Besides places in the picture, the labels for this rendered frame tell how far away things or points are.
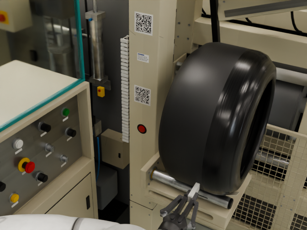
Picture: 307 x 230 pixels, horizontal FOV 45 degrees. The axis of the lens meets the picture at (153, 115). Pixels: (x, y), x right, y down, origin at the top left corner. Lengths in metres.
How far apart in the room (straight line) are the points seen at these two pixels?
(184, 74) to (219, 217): 0.58
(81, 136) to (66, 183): 0.21
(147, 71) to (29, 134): 0.48
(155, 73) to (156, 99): 0.11
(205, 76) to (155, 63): 0.23
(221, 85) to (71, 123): 0.64
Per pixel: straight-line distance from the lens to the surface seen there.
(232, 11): 1.63
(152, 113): 1.49
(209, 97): 1.20
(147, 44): 1.37
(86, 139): 1.61
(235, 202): 1.64
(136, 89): 1.48
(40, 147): 1.44
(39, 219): 0.60
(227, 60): 1.28
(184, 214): 1.25
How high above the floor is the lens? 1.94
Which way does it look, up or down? 32 degrees down
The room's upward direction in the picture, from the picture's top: 2 degrees clockwise
